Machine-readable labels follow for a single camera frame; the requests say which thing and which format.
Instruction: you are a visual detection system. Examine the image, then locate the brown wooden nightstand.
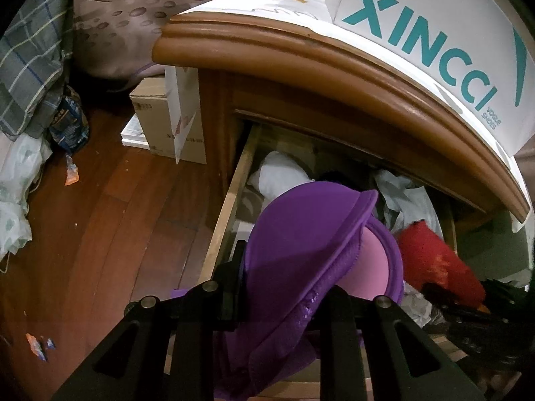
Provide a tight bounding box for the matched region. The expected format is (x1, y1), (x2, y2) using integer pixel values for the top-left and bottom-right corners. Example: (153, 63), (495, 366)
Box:
(151, 10), (531, 285)

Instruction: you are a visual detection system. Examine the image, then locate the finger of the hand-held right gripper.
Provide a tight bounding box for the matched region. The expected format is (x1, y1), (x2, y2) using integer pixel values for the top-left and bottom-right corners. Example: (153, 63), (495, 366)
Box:
(422, 282), (492, 316)

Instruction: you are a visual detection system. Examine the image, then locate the brown cardboard box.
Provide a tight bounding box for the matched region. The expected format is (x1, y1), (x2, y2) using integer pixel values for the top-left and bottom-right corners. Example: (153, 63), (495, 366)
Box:
(129, 76), (207, 165)

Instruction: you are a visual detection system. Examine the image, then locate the bed with leaf print sheet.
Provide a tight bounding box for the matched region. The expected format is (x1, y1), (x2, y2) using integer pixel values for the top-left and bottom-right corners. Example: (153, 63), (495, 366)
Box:
(71, 0), (335, 93)

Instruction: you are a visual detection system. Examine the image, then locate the wooden drawer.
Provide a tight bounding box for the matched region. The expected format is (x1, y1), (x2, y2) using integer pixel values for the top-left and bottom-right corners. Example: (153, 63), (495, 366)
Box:
(165, 123), (473, 401)

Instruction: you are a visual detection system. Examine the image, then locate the orange wrapper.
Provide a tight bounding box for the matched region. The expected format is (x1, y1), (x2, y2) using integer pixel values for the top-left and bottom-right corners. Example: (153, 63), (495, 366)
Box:
(63, 154), (80, 186)

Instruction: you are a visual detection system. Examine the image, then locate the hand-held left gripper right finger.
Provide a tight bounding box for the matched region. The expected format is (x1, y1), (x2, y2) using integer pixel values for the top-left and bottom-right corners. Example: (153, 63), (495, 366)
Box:
(318, 287), (486, 401)

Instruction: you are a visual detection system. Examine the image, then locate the white shoe box teal print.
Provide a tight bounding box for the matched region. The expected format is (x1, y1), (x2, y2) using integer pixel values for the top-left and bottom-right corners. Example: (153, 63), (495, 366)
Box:
(325, 0), (535, 157)

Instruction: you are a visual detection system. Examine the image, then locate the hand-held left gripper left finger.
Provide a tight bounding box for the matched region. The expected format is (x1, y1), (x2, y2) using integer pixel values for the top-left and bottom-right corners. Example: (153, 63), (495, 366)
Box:
(52, 240), (251, 401)

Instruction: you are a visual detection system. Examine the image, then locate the white sheer floral cloth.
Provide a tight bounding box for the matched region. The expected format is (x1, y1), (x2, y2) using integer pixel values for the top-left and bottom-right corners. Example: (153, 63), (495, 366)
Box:
(0, 134), (53, 260)

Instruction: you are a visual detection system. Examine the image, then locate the orange and blue wrapper scrap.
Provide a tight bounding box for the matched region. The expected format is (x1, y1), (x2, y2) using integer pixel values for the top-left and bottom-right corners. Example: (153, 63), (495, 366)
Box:
(25, 333), (57, 362)

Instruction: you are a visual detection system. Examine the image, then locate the blue snack packet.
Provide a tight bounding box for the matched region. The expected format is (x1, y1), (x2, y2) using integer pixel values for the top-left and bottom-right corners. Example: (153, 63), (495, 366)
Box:
(49, 86), (90, 151)

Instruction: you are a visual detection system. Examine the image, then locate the red cloth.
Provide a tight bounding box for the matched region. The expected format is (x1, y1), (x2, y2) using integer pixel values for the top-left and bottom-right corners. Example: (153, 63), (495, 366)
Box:
(395, 219), (488, 307)

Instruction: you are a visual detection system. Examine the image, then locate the white folded cloth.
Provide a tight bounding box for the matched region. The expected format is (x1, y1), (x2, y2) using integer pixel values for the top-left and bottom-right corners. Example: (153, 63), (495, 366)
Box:
(247, 150), (314, 201)

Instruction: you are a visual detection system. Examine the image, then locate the pale white crumpled cloth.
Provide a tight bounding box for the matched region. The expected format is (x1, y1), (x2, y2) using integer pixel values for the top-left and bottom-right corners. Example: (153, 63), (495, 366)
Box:
(372, 169), (444, 243)

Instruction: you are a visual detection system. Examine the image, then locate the purple bra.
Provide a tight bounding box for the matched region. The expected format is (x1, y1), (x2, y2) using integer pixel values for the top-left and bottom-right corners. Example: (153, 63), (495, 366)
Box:
(213, 180), (405, 401)

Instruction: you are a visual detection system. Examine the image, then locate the white cloth with coloured shapes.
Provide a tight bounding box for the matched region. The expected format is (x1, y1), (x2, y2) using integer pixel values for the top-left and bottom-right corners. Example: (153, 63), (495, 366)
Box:
(165, 0), (523, 168)

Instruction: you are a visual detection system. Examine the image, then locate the white flat box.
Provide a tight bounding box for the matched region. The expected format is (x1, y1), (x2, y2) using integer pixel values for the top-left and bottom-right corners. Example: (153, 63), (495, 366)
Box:
(120, 117), (151, 149)

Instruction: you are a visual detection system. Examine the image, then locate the grey plaid blanket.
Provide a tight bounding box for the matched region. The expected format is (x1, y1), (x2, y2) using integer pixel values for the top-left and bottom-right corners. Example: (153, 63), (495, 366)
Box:
(0, 0), (78, 140)

